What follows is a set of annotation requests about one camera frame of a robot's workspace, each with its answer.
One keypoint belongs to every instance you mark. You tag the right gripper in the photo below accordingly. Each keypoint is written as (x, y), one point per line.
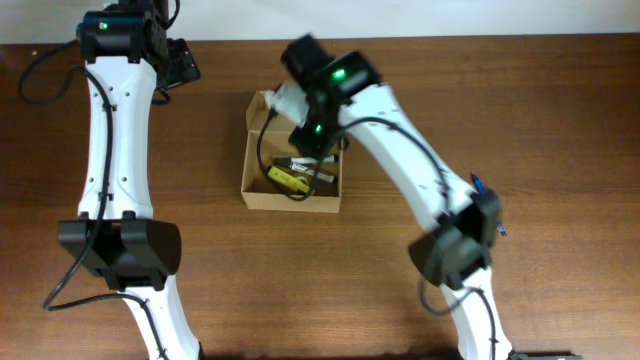
(311, 140)

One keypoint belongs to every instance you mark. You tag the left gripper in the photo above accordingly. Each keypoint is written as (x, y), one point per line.
(184, 66)

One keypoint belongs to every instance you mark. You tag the blue capped whiteboard marker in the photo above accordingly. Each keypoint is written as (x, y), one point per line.
(286, 161)

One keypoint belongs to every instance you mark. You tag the black capped whiteboard marker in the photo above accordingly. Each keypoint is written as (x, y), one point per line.
(309, 171)

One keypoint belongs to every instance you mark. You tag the yellow highlighter marker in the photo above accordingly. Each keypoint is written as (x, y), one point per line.
(290, 182)

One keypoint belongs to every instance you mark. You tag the brown cardboard box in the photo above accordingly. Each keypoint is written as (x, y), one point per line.
(257, 192)

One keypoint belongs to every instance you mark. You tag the blue ballpoint pen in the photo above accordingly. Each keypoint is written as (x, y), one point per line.
(480, 188)

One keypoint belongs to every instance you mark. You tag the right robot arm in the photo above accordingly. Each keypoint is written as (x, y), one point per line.
(459, 224)

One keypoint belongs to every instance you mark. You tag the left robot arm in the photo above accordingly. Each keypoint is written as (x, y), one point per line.
(128, 57)

